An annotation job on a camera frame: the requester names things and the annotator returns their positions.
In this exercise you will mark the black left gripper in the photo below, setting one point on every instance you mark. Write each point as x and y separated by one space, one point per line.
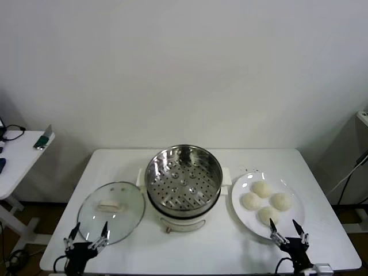
77 256

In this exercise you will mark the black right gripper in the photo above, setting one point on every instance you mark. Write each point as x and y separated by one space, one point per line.
297 250

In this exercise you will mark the white steamed baozi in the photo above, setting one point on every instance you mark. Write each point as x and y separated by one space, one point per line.
263 189
249 201
281 201
264 214

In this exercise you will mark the round glass pot lid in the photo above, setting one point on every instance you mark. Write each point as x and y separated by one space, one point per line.
126 207

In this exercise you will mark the perforated steel steamer basket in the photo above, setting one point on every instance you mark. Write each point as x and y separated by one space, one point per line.
161 164

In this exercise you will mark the round white plate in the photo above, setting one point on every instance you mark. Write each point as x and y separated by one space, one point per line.
247 215

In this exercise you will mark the white electric cooking pot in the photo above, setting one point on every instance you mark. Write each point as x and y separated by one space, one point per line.
181 222

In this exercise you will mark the white side table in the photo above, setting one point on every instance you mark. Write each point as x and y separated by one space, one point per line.
20 161

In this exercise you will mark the dark blue flat object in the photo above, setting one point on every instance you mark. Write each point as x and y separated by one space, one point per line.
2 165

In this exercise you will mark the dark device with screen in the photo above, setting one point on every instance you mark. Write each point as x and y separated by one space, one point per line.
1 123

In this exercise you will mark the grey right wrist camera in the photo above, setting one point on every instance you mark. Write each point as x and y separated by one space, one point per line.
320 269

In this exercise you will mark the white metal floor frame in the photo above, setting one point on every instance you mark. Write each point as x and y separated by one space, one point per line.
356 227

